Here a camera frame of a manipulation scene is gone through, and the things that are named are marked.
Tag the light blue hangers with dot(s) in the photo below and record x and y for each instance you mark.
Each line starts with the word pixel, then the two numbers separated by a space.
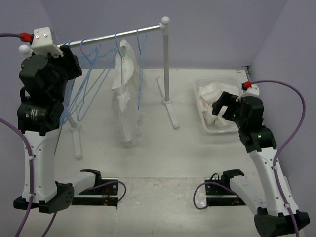
pixel 83 92

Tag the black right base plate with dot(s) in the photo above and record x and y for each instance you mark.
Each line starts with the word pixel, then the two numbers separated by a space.
pixel 218 196

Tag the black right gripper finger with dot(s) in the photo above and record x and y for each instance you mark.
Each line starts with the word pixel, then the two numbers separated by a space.
pixel 217 106
pixel 228 100

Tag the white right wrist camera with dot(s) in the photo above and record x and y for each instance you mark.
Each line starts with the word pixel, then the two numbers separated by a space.
pixel 249 89

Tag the light blue skirt hanger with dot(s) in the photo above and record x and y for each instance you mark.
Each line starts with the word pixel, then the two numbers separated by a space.
pixel 121 59

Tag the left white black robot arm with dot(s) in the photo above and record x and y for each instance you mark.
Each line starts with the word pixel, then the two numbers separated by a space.
pixel 41 190

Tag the silver clothes rack rail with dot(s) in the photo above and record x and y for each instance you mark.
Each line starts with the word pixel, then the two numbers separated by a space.
pixel 87 41

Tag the white hanging skirt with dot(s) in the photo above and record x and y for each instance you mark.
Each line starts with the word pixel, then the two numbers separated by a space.
pixel 124 103

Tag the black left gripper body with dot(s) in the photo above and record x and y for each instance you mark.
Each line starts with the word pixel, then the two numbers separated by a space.
pixel 58 63

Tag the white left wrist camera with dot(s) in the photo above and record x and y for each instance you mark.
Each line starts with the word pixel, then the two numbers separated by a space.
pixel 43 43

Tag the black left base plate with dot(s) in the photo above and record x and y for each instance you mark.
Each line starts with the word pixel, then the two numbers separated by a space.
pixel 106 195

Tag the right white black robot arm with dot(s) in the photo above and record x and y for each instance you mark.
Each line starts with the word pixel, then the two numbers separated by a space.
pixel 275 213

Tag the white perforated plastic basket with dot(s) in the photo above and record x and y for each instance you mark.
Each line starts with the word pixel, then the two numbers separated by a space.
pixel 207 91

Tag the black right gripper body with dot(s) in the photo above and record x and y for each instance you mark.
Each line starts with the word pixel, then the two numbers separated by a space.
pixel 240 120

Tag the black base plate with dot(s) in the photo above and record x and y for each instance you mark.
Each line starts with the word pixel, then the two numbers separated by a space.
pixel 106 195
pixel 218 196

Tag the white right rack post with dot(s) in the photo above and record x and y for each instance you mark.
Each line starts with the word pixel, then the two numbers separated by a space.
pixel 164 83

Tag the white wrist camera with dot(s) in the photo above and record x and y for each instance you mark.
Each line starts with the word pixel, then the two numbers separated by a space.
pixel 249 89
pixel 43 43

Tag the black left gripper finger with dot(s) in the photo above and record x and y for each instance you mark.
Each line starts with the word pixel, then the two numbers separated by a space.
pixel 72 64
pixel 65 48

